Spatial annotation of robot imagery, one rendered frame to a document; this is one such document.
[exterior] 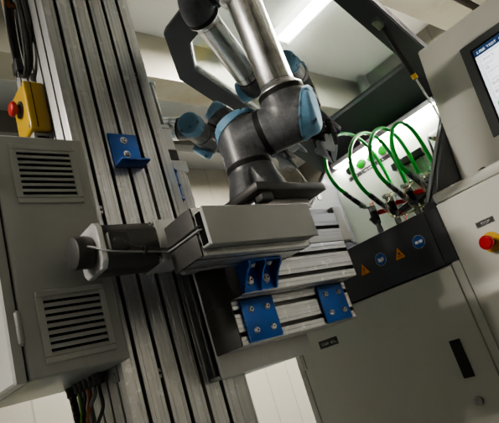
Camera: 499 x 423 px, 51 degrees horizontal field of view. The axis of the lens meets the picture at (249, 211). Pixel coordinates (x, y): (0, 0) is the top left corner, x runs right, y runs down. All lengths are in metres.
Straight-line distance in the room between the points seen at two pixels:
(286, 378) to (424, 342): 2.51
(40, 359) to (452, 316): 1.04
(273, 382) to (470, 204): 2.71
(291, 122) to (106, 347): 0.63
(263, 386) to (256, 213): 2.98
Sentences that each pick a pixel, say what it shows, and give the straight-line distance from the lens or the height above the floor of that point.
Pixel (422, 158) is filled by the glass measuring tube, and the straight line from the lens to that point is 2.12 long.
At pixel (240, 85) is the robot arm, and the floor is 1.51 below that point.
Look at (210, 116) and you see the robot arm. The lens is 1.79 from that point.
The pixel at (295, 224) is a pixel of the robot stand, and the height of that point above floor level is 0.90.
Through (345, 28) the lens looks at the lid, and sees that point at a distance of 1.99.
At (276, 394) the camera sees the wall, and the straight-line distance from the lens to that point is 3.92.
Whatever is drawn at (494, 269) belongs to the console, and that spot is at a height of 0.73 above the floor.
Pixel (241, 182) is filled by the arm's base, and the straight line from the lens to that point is 1.20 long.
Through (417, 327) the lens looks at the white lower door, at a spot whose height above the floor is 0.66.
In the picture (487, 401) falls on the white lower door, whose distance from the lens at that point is 1.54.
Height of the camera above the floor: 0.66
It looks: 17 degrees up
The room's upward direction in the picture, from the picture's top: 18 degrees counter-clockwise
